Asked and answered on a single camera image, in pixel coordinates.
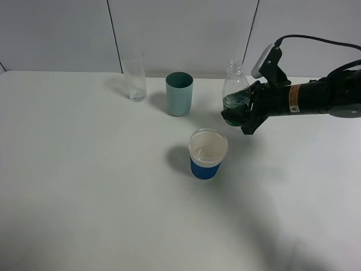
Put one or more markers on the clear water bottle green label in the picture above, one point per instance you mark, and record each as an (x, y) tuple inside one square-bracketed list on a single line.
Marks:
[(235, 93)]

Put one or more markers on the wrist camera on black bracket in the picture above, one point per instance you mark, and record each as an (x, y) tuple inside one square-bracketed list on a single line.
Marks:
[(267, 67)]

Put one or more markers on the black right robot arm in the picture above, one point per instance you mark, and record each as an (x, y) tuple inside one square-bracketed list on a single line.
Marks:
[(337, 94)]

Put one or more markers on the teal plastic cup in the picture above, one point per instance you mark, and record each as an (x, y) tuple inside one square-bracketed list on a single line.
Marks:
[(179, 87)]

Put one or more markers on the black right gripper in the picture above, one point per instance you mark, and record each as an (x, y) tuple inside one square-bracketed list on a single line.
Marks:
[(266, 100)]

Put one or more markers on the tall clear drinking glass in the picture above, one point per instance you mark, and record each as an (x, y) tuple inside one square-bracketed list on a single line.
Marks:
[(135, 78)]

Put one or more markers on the white cup with blue sleeve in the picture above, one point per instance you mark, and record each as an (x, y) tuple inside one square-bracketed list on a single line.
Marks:
[(207, 148)]

